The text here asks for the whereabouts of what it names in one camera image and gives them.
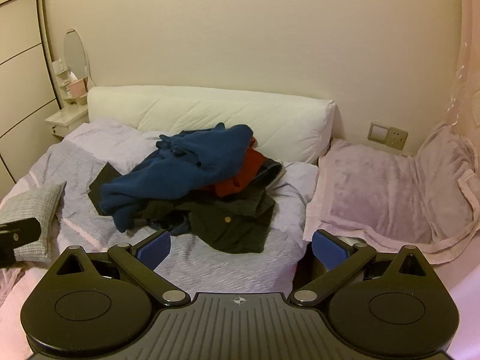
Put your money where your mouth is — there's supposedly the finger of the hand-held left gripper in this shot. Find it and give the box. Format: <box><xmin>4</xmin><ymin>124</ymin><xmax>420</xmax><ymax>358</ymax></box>
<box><xmin>0</xmin><ymin>217</ymin><xmax>41</xmax><ymax>268</ymax></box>

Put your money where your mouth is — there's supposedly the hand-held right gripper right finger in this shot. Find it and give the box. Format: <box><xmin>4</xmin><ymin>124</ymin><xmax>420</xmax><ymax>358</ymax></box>
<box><xmin>289</xmin><ymin>229</ymin><xmax>436</xmax><ymax>305</ymax></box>

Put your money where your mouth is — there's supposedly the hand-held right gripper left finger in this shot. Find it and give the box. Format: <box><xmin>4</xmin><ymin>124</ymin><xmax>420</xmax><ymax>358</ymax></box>
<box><xmin>48</xmin><ymin>229</ymin><xmax>191</xmax><ymax>306</ymax></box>

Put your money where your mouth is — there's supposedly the dark blue towel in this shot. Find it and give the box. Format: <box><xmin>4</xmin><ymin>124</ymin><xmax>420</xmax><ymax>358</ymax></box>
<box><xmin>99</xmin><ymin>122</ymin><xmax>255</xmax><ymax>233</ymax></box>

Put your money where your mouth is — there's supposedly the grey checked pillow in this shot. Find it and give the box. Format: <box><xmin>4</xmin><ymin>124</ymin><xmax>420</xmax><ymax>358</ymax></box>
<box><xmin>0</xmin><ymin>181</ymin><xmax>67</xmax><ymax>263</ymax></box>

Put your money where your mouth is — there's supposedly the pink fleece blanket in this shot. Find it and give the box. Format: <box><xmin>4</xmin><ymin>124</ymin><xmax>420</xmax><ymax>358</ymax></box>
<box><xmin>303</xmin><ymin>120</ymin><xmax>480</xmax><ymax>265</ymax></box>

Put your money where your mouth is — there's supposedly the pink lavender textured bedspread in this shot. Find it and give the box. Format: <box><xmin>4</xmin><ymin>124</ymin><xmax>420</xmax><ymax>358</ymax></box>
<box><xmin>0</xmin><ymin>119</ymin><xmax>319</xmax><ymax>346</ymax></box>

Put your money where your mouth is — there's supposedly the dark green buttoned garment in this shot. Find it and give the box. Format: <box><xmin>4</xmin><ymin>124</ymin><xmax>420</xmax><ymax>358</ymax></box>
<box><xmin>144</xmin><ymin>172</ymin><xmax>278</xmax><ymax>254</ymax></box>

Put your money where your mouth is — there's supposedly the black garment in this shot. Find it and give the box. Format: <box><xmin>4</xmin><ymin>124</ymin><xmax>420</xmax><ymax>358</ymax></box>
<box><xmin>89</xmin><ymin>162</ymin><xmax>124</xmax><ymax>214</ymax></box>

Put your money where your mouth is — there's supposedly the dark grey garment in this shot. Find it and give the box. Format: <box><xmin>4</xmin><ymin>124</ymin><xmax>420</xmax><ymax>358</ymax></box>
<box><xmin>255</xmin><ymin>157</ymin><xmax>284</xmax><ymax>192</ymax></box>

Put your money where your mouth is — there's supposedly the red garment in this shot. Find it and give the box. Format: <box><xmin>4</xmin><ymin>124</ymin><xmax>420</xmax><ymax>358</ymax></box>
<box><xmin>199</xmin><ymin>137</ymin><xmax>267</xmax><ymax>199</ymax></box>

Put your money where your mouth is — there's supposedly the white nightstand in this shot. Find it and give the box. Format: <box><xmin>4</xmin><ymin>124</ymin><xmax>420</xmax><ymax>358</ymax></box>
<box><xmin>45</xmin><ymin>103</ymin><xmax>89</xmax><ymax>136</ymax></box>

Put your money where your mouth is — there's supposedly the cream panelled wardrobe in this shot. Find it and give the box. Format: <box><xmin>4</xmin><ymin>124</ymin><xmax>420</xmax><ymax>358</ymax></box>
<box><xmin>0</xmin><ymin>0</ymin><xmax>62</xmax><ymax>196</ymax></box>

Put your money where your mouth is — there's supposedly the pink box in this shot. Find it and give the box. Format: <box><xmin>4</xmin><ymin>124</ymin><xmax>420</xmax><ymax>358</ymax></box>
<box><xmin>67</xmin><ymin>79</ymin><xmax>88</xmax><ymax>97</ymax></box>

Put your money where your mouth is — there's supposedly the white organizer shelf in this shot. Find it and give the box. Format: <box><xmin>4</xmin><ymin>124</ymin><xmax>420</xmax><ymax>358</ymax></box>
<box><xmin>52</xmin><ymin>58</ymin><xmax>89</xmax><ymax>106</ymax></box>

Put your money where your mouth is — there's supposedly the oval mirror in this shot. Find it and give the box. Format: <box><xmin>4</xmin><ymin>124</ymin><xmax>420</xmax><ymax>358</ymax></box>
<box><xmin>63</xmin><ymin>29</ymin><xmax>95</xmax><ymax>90</ymax></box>

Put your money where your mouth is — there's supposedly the pink sheer dotted curtain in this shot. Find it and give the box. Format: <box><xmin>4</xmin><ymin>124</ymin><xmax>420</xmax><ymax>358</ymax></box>
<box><xmin>444</xmin><ymin>0</ymin><xmax>480</xmax><ymax>128</ymax></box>

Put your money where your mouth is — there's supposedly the beige light switch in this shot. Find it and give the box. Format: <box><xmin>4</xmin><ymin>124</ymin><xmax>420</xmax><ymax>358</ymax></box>
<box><xmin>367</xmin><ymin>121</ymin><xmax>391</xmax><ymax>143</ymax></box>

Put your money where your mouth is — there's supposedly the beige wall socket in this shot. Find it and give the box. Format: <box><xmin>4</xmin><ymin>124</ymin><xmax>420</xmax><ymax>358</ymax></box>
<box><xmin>386</xmin><ymin>127</ymin><xmax>409</xmax><ymax>150</ymax></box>

